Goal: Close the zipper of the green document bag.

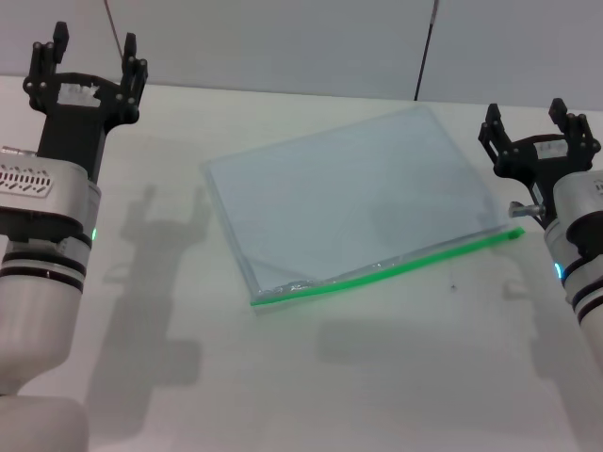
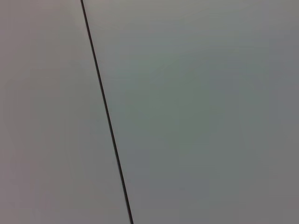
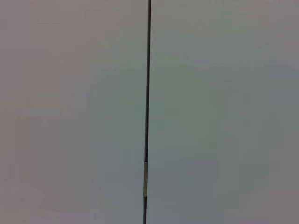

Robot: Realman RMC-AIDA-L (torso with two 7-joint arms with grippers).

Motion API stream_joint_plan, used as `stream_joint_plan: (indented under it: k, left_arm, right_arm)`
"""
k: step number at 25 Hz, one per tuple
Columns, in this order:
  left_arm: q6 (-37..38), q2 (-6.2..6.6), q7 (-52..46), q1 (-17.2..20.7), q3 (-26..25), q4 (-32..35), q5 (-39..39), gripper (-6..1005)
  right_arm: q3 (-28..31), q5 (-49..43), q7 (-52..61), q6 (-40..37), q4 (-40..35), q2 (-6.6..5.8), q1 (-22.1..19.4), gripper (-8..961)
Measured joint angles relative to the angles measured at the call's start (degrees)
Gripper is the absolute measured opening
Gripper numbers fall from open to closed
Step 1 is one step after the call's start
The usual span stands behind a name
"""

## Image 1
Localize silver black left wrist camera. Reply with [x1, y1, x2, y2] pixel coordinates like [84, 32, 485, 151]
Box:
[0, 157, 94, 246]

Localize clear document bag green zipper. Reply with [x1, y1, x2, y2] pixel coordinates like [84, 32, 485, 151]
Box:
[201, 104, 527, 309]

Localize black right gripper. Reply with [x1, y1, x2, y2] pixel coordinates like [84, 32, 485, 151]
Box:
[478, 98, 602, 222]

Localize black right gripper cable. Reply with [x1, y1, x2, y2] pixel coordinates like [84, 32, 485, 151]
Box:
[508, 186, 550, 221]

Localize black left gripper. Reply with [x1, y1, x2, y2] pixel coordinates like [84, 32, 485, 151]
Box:
[25, 22, 150, 183]

